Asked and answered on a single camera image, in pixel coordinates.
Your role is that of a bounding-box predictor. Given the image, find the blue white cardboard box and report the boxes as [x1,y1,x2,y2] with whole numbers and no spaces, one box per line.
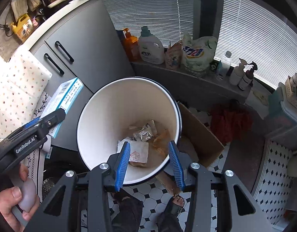
[40,78,84,139]

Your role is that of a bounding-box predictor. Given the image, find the white plastic wrapper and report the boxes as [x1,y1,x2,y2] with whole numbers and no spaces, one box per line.
[117,138,149,164]

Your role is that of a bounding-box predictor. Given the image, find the white round trash bin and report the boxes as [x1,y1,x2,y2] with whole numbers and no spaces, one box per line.
[76,76,183,187]

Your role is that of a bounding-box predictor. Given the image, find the person's left hand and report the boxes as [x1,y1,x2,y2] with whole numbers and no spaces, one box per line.
[0,163,41,232]

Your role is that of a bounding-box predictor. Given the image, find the brown cardboard box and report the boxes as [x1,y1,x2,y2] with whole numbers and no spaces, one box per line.
[155,102,225,196]

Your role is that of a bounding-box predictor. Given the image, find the polka dot tablecloth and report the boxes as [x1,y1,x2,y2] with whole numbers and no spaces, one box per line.
[0,50,52,142]

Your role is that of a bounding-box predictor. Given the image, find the yellow dish detergent bottle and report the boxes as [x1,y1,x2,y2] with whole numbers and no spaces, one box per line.
[11,14,34,43]

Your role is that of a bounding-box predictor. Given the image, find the white laundry detergent bottle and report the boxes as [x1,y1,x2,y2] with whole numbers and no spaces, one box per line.
[138,26,165,65]

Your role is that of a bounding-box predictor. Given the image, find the orange pump bottle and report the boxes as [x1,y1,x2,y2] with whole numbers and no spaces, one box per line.
[123,28,140,62]

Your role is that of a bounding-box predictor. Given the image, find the dark brown pump bottle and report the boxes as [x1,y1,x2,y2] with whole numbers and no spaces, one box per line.
[238,62,257,91]

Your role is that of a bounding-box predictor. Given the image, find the white pump bottle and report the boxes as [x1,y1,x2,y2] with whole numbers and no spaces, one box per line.
[229,58,248,86]

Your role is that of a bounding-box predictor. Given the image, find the clear plastic water bottle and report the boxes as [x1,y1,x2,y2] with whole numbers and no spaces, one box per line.
[218,51,232,78]

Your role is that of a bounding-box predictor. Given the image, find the green white detergent refill bag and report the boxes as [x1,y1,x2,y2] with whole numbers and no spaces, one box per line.
[182,31,217,78]

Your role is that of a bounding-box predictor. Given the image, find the hanging cloth bags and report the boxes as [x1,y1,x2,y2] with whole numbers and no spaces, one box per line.
[11,0,42,21]

